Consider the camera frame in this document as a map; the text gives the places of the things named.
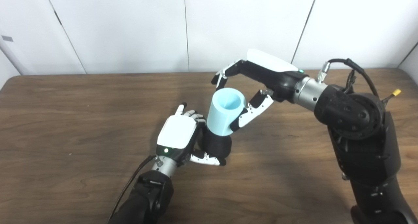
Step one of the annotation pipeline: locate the white and black right hand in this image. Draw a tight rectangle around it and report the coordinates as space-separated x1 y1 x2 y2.
211 49 309 132

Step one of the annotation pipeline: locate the white and black left hand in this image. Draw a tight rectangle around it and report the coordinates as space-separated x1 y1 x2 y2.
156 102 227 168

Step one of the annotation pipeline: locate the black funnel-shaped nozzle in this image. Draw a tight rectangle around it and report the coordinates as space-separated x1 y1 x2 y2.
202 125 233 161

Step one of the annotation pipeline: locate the light-blue hose piece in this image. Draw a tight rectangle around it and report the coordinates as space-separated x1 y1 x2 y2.
207 88 247 137

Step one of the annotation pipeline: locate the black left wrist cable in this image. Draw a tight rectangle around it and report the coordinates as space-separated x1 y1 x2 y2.
107 154 158 223

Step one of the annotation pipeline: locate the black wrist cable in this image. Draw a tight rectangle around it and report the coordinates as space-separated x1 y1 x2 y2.
316 58 380 99
107 154 158 223

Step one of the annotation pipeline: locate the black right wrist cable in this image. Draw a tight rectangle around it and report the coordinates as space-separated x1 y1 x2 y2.
316 58 380 99

